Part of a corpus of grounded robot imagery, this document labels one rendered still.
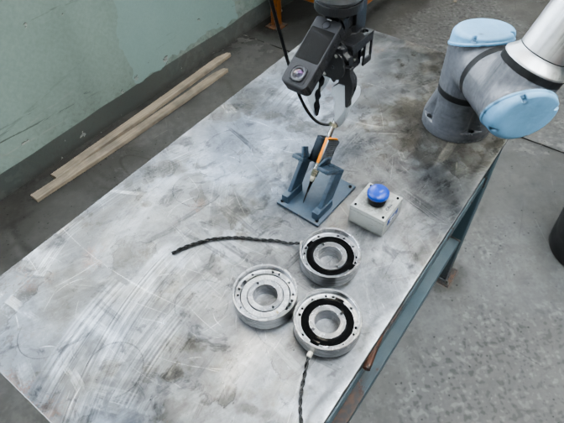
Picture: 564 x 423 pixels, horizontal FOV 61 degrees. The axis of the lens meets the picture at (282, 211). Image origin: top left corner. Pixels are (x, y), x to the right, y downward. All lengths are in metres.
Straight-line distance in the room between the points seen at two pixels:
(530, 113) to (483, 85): 0.09
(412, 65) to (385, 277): 0.66
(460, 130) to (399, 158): 0.14
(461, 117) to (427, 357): 0.88
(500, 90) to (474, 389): 1.03
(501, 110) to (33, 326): 0.86
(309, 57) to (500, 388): 1.28
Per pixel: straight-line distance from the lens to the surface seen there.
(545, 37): 0.92
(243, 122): 1.13
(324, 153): 0.87
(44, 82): 2.29
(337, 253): 0.85
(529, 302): 1.91
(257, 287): 0.80
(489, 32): 1.03
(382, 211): 0.88
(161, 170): 1.05
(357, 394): 1.36
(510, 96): 0.91
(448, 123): 1.10
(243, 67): 2.81
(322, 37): 0.74
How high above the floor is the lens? 1.51
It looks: 49 degrees down
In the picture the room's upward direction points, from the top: 3 degrees counter-clockwise
